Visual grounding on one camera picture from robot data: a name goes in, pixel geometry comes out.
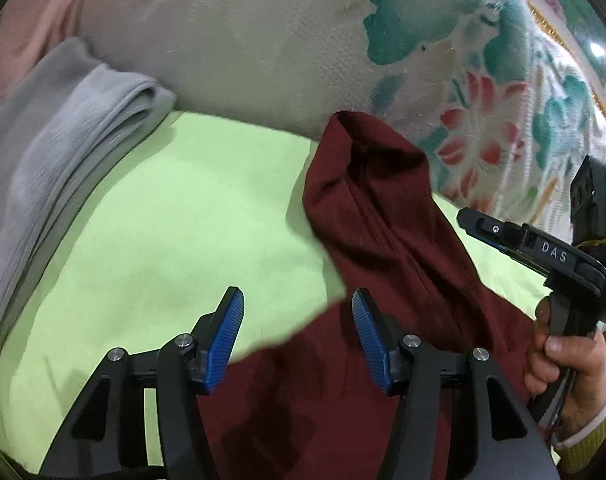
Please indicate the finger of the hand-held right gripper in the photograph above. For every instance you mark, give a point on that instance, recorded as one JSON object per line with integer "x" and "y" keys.
{"x": 485, "y": 230}

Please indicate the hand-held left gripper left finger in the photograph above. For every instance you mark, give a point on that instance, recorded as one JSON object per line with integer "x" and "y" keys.
{"x": 225, "y": 340}

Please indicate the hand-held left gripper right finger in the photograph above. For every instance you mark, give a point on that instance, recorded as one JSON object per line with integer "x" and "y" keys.
{"x": 370, "y": 342}

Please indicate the maroon knit sweater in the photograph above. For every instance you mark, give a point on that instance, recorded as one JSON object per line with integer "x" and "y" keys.
{"x": 383, "y": 220}

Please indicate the person's right forearm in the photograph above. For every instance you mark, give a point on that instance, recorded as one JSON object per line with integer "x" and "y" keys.
{"x": 590, "y": 435}

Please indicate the person's right hand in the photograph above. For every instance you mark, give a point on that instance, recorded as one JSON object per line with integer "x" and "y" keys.
{"x": 583, "y": 365}

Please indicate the light green bed sheet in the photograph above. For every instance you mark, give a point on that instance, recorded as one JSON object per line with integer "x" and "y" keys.
{"x": 183, "y": 235}

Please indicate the grey folded cloth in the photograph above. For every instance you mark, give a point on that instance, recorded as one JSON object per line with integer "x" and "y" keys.
{"x": 58, "y": 135}

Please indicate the white floral pillow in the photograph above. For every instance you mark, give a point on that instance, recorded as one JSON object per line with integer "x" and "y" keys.
{"x": 258, "y": 35}

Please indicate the pink heart print pillow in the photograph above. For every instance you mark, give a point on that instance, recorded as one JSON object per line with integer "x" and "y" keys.
{"x": 33, "y": 35}

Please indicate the gold framed wall picture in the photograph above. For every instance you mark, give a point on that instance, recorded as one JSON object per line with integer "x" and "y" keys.
{"x": 573, "y": 25}

